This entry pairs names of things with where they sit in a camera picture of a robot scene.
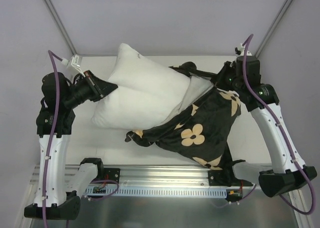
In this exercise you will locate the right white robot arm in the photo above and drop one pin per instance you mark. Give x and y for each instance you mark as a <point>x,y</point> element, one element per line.
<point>288,171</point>

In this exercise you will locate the left aluminium frame post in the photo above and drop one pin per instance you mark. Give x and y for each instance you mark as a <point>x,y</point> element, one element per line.
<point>60,26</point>

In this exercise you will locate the left black base bracket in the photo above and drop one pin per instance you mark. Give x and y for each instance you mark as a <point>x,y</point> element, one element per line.
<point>111,174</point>

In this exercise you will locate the aluminium frame post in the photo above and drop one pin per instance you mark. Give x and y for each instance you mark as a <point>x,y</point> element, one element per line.
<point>60,26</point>
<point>273,27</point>

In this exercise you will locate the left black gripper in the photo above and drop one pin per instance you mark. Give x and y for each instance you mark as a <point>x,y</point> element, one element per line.
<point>95,86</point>

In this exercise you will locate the black floral plush pillowcase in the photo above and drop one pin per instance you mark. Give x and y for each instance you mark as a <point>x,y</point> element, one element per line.
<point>200,130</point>

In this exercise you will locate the right black base bracket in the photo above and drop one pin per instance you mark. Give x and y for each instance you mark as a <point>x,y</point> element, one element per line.
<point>219,178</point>

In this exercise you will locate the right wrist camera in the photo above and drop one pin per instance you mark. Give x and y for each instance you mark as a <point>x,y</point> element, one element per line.
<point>239,50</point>

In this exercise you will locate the white pillow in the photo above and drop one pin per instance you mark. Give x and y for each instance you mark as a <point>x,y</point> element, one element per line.
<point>148,94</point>

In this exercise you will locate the aluminium mounting rail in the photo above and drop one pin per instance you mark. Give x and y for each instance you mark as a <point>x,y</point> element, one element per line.
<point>186,176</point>

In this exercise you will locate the white slotted cable duct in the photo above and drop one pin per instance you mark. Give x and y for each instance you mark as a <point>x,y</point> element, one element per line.
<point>158,192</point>

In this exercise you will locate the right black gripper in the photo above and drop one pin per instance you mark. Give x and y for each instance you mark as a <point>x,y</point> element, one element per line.
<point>222,72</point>

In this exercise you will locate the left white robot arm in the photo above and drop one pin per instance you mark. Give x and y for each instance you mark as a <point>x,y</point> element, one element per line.
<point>55,200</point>

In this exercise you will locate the black base bracket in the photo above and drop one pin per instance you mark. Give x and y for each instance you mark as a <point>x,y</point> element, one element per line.
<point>219,178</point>
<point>111,174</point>

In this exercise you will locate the right aluminium frame post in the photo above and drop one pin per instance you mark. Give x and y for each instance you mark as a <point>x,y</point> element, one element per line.
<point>273,27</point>

